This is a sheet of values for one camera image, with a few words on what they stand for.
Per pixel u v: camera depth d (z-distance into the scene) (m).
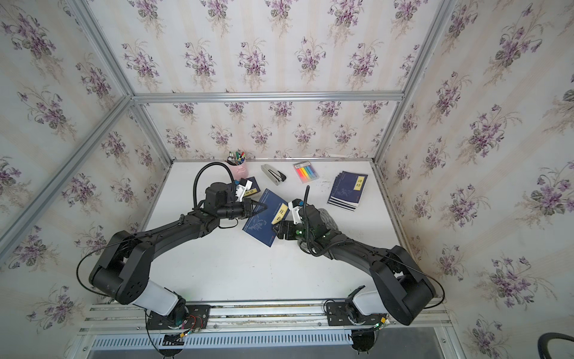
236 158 1.07
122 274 0.44
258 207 0.80
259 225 0.79
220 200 0.69
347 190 1.03
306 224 0.65
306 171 1.15
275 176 1.11
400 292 0.42
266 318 0.75
